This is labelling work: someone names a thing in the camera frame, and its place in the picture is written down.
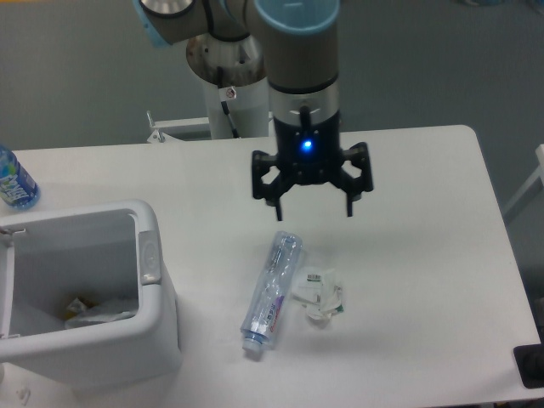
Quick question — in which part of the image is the trash inside the can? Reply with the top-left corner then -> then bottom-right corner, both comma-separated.
65,297 -> 139,329

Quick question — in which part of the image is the black clamp at table edge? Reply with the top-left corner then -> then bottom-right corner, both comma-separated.
513,343 -> 543,389

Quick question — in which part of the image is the white paper wrapper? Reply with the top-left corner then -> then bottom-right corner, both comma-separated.
292,266 -> 344,329

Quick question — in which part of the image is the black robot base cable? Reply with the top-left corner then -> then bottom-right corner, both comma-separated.
217,65 -> 241,139

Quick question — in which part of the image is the clear plastic bottle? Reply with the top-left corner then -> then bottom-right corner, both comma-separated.
241,231 -> 303,355

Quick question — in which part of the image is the white pedestal base frame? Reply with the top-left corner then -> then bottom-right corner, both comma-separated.
146,110 -> 213,144

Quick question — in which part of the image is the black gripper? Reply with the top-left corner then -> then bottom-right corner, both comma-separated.
251,96 -> 375,222

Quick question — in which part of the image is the blue labelled water bottle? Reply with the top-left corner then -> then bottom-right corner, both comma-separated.
1,145 -> 41,211

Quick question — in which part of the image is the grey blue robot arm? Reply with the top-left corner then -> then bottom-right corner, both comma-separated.
133,1 -> 373,207

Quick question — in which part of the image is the white frame at right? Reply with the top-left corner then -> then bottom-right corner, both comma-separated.
502,144 -> 543,224

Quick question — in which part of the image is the white plastic trash can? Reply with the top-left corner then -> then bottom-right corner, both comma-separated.
1,200 -> 182,388

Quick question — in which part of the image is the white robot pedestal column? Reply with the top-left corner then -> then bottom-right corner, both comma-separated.
186,34 -> 269,139

